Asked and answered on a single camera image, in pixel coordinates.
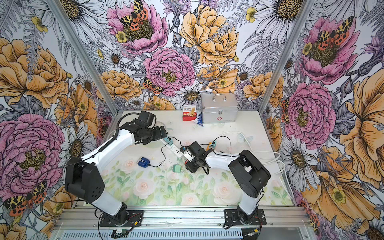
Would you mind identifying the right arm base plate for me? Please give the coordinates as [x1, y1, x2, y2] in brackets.
[224, 208, 267, 227]

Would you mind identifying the teal USB charger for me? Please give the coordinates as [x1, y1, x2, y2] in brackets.
[163, 137, 173, 146]

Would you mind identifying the silver first aid case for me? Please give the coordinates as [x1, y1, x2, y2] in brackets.
[202, 93, 238, 125]

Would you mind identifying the black charger cable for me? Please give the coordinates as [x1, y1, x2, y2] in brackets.
[148, 136, 188, 168]

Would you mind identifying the white cord on right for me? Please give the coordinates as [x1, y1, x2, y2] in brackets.
[214, 131, 293, 199]

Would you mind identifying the blue white tissue pack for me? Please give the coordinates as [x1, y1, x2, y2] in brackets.
[192, 112, 204, 127]

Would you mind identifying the aluminium front rail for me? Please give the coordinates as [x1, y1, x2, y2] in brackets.
[55, 206, 311, 230]

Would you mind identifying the white power strip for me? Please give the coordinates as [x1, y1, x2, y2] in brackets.
[161, 139, 193, 161]

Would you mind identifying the orange power strip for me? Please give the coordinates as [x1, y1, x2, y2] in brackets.
[206, 143, 215, 151]

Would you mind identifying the blue device on left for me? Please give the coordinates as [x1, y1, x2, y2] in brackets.
[137, 157, 150, 168]

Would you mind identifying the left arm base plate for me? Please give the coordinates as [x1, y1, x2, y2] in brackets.
[100, 210, 144, 228]

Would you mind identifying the red white bandage box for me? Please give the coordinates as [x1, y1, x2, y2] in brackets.
[182, 105, 197, 122]

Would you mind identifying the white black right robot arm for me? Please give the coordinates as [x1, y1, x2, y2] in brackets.
[185, 142, 271, 222]

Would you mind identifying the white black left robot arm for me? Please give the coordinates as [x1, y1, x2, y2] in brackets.
[65, 111, 167, 226]

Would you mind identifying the green plug adapter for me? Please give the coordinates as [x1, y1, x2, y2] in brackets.
[172, 164, 182, 173]

